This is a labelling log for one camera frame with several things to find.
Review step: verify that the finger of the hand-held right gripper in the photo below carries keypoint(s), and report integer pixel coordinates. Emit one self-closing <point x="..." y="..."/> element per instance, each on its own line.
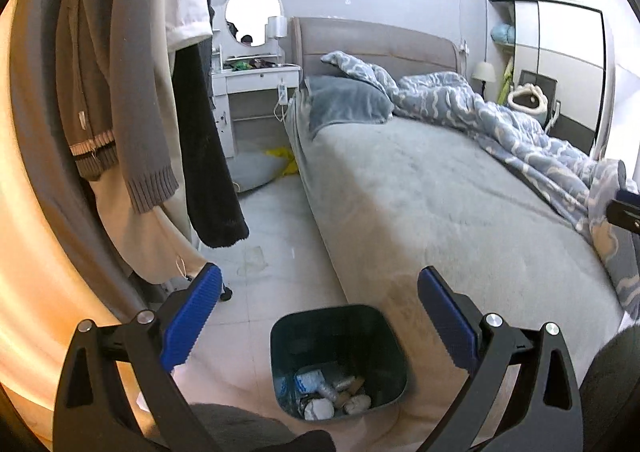
<point x="631" y="196"/>
<point x="625" y="217"/>

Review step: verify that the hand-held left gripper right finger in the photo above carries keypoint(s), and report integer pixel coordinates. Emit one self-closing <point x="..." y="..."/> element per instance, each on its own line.
<point x="447" y="322"/>

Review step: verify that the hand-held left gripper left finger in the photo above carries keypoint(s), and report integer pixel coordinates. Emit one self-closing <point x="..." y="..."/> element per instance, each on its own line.
<point x="192" y="322"/>

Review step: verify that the dark teal trash bin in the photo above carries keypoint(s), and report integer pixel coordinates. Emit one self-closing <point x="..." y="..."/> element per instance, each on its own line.
<point x="300" y="332"/>

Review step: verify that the wide cardboard tape core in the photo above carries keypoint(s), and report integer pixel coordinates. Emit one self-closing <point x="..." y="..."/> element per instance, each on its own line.
<point x="354" y="386"/>

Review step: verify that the white paper ball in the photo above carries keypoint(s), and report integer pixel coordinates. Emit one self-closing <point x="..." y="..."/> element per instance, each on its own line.
<point x="360" y="403"/>
<point x="317" y="410"/>

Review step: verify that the blue tissue packet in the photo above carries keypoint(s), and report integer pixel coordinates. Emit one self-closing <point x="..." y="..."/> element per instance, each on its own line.
<point x="307" y="379"/>

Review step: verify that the bubble wrap roll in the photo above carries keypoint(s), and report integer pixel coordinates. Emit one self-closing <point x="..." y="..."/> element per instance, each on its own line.
<point x="330" y="389"/>

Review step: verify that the grey bed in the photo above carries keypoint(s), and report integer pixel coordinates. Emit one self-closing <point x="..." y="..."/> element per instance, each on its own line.
<point x="425" y="192"/>

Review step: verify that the cream plush cat bed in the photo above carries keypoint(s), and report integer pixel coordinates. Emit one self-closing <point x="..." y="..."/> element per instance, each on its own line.
<point x="530" y="105"/>

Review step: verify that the blue patterned duvet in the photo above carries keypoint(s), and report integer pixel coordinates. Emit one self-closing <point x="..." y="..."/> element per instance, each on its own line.
<point x="500" y="132"/>

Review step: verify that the black chair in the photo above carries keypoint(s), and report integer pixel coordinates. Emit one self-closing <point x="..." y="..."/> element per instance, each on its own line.
<point x="542" y="80"/>

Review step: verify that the white and black wardrobe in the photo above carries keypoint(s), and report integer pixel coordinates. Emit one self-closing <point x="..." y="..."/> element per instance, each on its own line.
<point x="565" y="57"/>

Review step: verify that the grey cushioned stool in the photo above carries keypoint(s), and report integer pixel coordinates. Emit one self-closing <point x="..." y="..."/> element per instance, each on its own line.
<point x="252" y="172"/>

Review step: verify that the yellow-green cloth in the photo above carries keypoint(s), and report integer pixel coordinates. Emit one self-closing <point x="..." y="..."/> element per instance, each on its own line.
<point x="505" y="82"/>

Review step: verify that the person's dark fuzzy clothing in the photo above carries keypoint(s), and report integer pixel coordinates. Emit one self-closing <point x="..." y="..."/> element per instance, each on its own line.
<point x="612" y="392"/>

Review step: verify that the yellow plastic bag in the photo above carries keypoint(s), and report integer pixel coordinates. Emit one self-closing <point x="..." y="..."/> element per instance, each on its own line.
<point x="282" y="160"/>

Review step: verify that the bedside lamp with shade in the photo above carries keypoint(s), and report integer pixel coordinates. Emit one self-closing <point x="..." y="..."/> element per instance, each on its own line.
<point x="483" y="72"/>

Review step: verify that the light blue cushion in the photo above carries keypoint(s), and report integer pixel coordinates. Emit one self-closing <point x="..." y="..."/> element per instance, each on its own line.
<point x="501" y="34"/>

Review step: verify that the white dressing table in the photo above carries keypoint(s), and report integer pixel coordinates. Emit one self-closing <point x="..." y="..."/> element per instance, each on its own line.
<point x="250" y="102"/>

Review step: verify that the blue-grey pillow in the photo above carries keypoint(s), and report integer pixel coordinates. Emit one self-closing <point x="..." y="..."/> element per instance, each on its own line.
<point x="345" y="102"/>

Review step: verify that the grey knit cardigan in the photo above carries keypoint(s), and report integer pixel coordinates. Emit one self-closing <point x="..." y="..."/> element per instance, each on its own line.
<point x="145" y="82"/>

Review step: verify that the white power strip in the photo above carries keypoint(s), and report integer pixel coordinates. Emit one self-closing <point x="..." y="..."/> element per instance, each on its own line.
<point x="282" y="92"/>

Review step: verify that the small green object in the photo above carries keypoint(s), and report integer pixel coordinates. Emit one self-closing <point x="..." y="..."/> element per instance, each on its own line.
<point x="242" y="65"/>

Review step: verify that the brown-grey jacket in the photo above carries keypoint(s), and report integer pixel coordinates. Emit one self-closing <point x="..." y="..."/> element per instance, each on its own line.
<point x="85" y="82"/>

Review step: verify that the white cylindrical table lamp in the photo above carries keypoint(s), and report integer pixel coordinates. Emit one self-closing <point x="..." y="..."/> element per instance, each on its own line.
<point x="277" y="27"/>

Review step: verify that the wall socket with plug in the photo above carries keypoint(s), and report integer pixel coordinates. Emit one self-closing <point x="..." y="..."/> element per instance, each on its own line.
<point x="465" y="47"/>

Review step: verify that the oval wall mirror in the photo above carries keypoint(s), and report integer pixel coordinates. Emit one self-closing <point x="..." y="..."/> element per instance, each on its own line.
<point x="252" y="12"/>

